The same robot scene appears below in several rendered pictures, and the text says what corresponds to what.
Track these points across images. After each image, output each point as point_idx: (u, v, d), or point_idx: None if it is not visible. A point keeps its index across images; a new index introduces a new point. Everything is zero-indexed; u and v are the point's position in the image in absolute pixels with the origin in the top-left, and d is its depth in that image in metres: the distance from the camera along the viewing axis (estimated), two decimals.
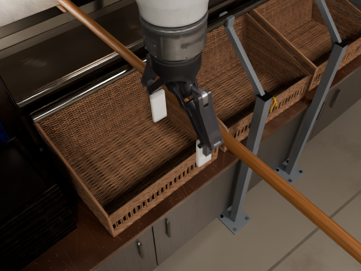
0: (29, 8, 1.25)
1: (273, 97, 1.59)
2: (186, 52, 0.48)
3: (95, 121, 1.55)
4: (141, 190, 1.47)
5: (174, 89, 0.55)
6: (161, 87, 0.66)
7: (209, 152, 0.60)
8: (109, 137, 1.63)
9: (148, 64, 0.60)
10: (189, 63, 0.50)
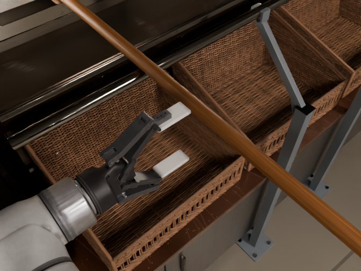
0: None
1: None
2: None
3: (96, 136, 1.30)
4: (150, 219, 1.22)
5: None
6: (154, 132, 0.59)
7: None
8: None
9: (111, 147, 0.58)
10: None
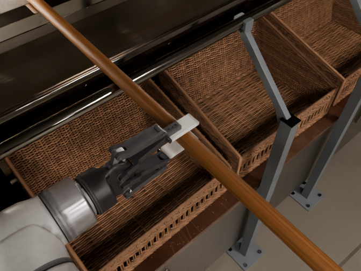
0: None
1: (295, 116, 1.32)
2: None
3: (79, 146, 1.27)
4: (134, 232, 1.19)
5: None
6: (163, 143, 0.63)
7: None
8: (96, 164, 1.35)
9: (120, 146, 0.59)
10: None
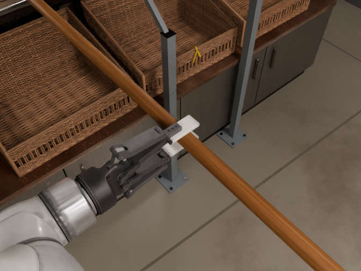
0: None
1: (195, 46, 1.59)
2: None
3: (14, 69, 1.54)
4: (55, 134, 1.46)
5: None
6: (164, 144, 0.63)
7: None
8: (31, 88, 1.62)
9: (120, 146, 0.59)
10: None
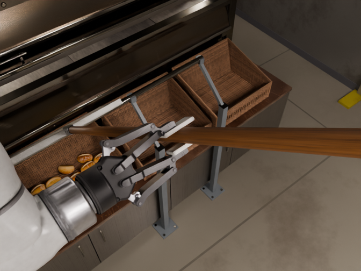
0: (0, 90, 1.88)
1: None
2: None
3: (50, 157, 2.19)
4: None
5: None
6: (158, 138, 0.64)
7: (182, 154, 0.68)
8: None
9: None
10: None
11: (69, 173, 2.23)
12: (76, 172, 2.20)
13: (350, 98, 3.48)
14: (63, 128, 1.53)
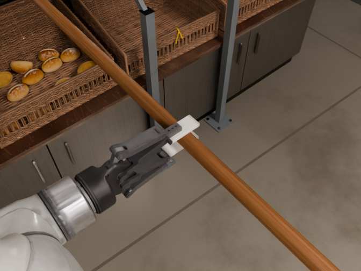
0: None
1: (177, 28, 1.63)
2: None
3: None
4: None
5: None
6: (164, 144, 0.63)
7: None
8: None
9: (120, 145, 0.59)
10: None
11: (25, 71, 1.63)
12: (34, 68, 1.61)
13: None
14: None
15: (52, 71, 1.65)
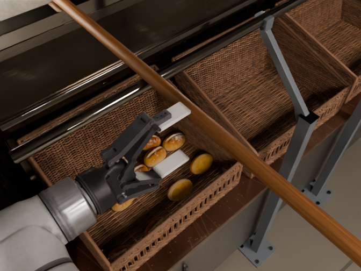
0: (14, 6, 0.99)
1: None
2: None
3: (94, 140, 1.30)
4: (149, 223, 1.22)
5: None
6: (154, 132, 0.59)
7: None
8: None
9: (111, 147, 0.58)
10: None
11: None
12: (137, 164, 1.31)
13: None
14: None
15: (156, 165, 1.36)
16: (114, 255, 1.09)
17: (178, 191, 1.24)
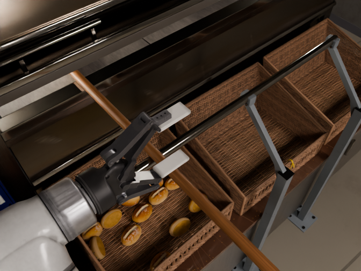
0: (45, 86, 1.21)
1: (290, 159, 1.56)
2: None
3: None
4: (153, 256, 1.45)
5: None
6: (154, 132, 0.59)
7: None
8: None
9: (111, 147, 0.58)
10: None
11: (132, 205, 1.56)
12: (143, 204, 1.54)
13: None
14: None
15: (159, 203, 1.59)
16: None
17: (178, 228, 1.46)
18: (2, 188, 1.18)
